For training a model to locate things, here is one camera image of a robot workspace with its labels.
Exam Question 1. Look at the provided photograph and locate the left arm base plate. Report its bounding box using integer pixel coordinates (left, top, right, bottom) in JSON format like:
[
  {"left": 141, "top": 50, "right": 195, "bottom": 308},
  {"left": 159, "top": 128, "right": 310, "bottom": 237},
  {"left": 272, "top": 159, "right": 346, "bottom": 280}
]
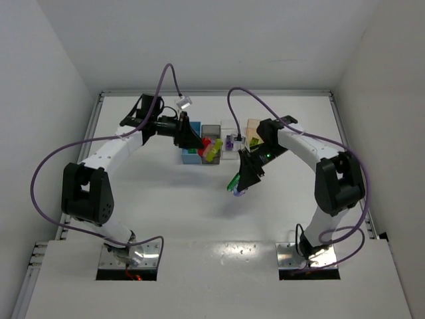
[{"left": 98, "top": 241, "right": 162, "bottom": 270}]

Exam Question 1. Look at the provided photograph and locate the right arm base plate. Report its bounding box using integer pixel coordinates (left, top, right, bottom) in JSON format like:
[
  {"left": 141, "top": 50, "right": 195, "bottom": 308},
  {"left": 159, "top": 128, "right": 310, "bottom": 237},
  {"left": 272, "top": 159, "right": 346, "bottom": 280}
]
[{"left": 276, "top": 242, "right": 338, "bottom": 270}]

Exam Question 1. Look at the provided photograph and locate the blue container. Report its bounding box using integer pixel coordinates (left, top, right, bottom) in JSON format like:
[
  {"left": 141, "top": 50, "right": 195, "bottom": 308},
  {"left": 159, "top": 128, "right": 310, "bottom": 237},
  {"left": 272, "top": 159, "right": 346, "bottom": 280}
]
[{"left": 181, "top": 122, "right": 202, "bottom": 165}]

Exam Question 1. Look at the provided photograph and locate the dark grey container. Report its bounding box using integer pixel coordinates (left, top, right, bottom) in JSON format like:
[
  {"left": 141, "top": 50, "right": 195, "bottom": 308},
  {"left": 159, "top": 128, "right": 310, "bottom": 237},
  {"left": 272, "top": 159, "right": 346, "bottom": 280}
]
[{"left": 201, "top": 124, "right": 221, "bottom": 165}]

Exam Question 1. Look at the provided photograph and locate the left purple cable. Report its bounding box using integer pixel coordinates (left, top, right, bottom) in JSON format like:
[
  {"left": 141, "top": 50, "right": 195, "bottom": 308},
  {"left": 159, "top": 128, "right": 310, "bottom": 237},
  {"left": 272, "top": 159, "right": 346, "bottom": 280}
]
[{"left": 30, "top": 62, "right": 185, "bottom": 263}]

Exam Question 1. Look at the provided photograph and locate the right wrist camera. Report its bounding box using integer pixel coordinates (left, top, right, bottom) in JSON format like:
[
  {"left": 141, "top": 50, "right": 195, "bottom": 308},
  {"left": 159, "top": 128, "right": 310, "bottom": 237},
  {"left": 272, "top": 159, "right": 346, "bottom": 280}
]
[{"left": 225, "top": 134, "right": 245, "bottom": 148}]

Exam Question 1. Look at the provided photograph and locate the purple lego brick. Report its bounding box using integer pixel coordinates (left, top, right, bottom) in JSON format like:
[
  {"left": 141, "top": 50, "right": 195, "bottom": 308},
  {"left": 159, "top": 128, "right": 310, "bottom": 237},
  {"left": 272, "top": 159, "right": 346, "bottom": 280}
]
[{"left": 225, "top": 136, "right": 234, "bottom": 152}]

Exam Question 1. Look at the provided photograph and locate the clear container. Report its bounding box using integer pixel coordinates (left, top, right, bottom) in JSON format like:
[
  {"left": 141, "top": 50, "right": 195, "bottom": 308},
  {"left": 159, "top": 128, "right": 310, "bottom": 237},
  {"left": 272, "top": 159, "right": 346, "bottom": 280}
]
[{"left": 220, "top": 120, "right": 244, "bottom": 160}]

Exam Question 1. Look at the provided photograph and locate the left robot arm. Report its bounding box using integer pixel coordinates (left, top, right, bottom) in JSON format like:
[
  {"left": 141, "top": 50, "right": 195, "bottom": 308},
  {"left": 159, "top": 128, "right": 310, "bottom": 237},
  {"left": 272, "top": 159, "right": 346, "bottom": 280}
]
[{"left": 61, "top": 94, "right": 203, "bottom": 262}]

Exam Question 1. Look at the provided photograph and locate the purple cable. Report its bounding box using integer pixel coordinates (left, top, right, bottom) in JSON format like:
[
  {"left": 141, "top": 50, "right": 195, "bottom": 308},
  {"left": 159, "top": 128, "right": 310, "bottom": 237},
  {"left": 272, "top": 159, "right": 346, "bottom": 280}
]
[
  {"left": 226, "top": 86, "right": 372, "bottom": 275},
  {"left": 30, "top": 62, "right": 185, "bottom": 263}
]

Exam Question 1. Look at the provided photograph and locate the amber container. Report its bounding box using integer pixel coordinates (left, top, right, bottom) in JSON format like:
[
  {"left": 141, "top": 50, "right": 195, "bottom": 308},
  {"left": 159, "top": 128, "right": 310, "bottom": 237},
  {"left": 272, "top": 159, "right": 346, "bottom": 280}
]
[{"left": 246, "top": 118, "right": 264, "bottom": 150}]

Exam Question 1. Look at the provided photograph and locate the green lego stack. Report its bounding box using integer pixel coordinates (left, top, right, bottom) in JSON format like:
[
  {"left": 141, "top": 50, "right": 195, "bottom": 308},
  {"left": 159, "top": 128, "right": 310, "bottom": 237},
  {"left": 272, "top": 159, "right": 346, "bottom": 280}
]
[{"left": 226, "top": 173, "right": 240, "bottom": 192}]

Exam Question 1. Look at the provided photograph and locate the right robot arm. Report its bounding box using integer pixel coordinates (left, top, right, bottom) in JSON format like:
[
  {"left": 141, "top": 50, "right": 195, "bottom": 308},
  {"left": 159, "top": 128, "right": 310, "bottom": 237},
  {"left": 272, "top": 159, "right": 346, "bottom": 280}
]
[{"left": 228, "top": 116, "right": 365, "bottom": 259}]

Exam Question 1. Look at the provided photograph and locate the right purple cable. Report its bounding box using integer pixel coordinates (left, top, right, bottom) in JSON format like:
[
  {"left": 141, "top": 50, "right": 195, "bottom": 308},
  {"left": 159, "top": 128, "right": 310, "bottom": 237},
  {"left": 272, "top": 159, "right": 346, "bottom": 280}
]
[{"left": 226, "top": 86, "right": 372, "bottom": 275}]

